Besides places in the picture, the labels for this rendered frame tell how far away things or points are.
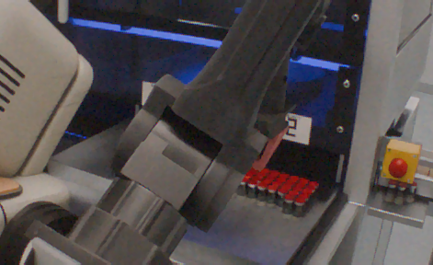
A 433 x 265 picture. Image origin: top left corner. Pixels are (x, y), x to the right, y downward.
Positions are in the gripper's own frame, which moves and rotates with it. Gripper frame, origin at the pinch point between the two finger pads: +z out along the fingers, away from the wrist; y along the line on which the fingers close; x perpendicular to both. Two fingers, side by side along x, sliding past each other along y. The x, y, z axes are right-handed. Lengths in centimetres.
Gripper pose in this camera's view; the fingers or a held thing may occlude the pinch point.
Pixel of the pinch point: (258, 164)
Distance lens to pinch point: 88.7
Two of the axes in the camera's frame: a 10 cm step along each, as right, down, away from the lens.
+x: -8.9, -2.3, 4.0
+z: -0.7, 9.2, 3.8
